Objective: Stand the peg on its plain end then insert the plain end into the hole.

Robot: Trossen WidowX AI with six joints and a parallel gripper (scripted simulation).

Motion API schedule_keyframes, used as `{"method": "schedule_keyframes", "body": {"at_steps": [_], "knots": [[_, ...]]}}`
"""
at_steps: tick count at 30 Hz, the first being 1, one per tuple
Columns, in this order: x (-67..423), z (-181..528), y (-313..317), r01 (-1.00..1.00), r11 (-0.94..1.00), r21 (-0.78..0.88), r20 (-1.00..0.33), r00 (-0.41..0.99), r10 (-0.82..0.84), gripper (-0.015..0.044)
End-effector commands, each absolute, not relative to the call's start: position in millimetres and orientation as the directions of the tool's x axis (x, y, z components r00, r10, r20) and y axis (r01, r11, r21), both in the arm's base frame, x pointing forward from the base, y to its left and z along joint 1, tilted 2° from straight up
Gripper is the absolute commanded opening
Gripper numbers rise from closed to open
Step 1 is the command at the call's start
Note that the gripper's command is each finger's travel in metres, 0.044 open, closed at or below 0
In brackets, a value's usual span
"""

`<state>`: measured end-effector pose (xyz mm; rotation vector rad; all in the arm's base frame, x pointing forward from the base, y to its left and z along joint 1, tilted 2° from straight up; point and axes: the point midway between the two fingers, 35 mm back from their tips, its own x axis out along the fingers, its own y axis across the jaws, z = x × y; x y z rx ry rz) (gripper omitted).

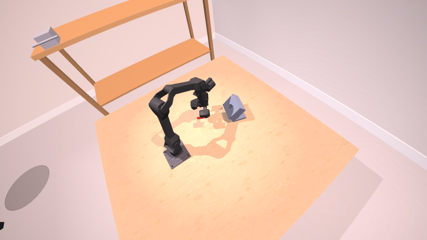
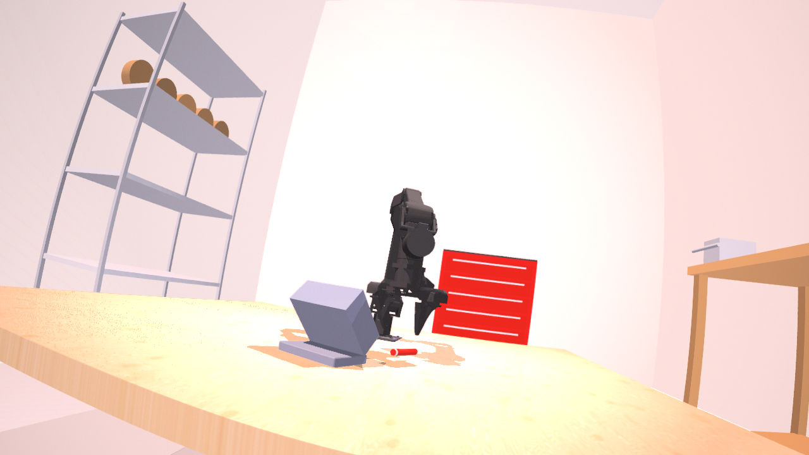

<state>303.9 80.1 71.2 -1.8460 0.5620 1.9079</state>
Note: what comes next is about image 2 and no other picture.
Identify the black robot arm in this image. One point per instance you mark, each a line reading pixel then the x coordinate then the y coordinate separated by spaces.
pixel 414 227

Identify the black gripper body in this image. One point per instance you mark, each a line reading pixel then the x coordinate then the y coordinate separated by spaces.
pixel 407 277

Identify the grey sloped panel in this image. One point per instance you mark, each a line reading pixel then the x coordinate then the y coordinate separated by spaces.
pixel 338 322

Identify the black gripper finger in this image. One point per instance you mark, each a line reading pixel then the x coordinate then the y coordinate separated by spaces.
pixel 382 305
pixel 422 312

